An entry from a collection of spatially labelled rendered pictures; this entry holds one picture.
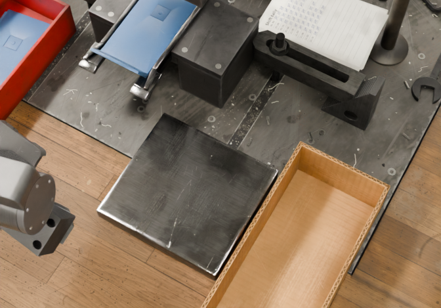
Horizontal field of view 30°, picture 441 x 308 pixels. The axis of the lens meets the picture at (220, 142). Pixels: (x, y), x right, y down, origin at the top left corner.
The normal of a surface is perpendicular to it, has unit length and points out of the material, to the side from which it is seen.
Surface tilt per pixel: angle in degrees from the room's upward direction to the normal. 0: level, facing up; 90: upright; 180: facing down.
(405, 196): 0
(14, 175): 6
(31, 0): 90
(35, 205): 84
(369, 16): 1
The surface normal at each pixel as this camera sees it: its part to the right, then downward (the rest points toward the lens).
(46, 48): 0.87, 0.44
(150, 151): 0.00, -0.47
